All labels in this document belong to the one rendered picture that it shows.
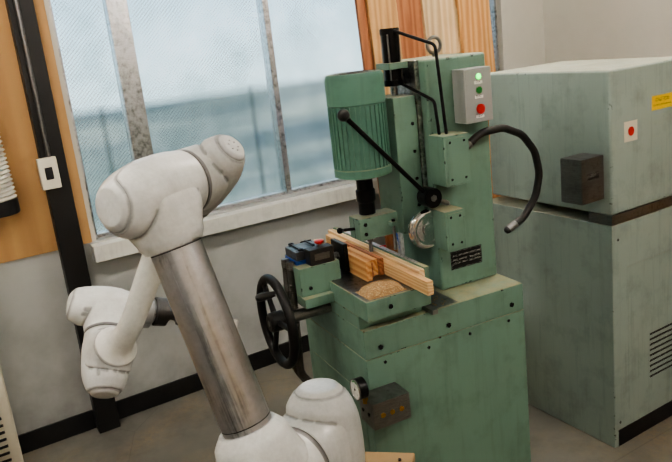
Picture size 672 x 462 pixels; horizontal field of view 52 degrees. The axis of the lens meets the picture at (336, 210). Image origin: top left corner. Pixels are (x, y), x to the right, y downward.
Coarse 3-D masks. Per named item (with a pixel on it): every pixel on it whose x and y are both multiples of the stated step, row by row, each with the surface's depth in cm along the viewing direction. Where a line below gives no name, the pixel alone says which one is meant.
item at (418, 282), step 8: (328, 240) 244; (344, 240) 235; (384, 264) 208; (392, 264) 205; (384, 272) 209; (392, 272) 205; (400, 272) 200; (408, 272) 197; (400, 280) 201; (408, 280) 197; (416, 280) 193; (424, 280) 189; (416, 288) 194; (424, 288) 190; (432, 288) 189
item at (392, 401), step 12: (396, 384) 200; (372, 396) 195; (384, 396) 194; (396, 396) 193; (408, 396) 195; (372, 408) 190; (384, 408) 192; (396, 408) 194; (408, 408) 196; (372, 420) 192; (384, 420) 193; (396, 420) 195
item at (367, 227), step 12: (360, 216) 213; (372, 216) 211; (384, 216) 213; (396, 216) 215; (360, 228) 210; (372, 228) 212; (384, 228) 213; (396, 228) 215; (360, 240) 211; (372, 240) 215
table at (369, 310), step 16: (336, 288) 205; (352, 288) 201; (304, 304) 205; (320, 304) 207; (352, 304) 197; (368, 304) 189; (384, 304) 191; (400, 304) 194; (416, 304) 196; (368, 320) 190
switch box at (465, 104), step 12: (456, 72) 203; (468, 72) 201; (480, 72) 203; (456, 84) 204; (468, 84) 202; (480, 84) 204; (456, 96) 206; (468, 96) 202; (456, 108) 207; (468, 108) 203; (492, 108) 207; (456, 120) 208; (468, 120) 204; (480, 120) 206
